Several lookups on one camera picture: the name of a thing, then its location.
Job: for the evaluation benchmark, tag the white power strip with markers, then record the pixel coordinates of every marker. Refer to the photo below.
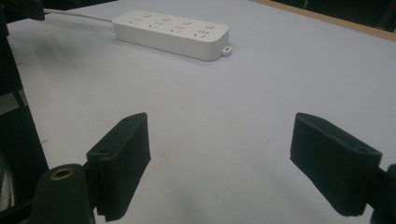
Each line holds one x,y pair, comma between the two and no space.
174,34

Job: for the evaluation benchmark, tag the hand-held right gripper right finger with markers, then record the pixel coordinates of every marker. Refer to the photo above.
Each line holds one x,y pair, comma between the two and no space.
330,161

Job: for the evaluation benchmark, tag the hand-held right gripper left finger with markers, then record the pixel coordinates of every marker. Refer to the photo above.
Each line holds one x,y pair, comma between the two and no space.
123,161

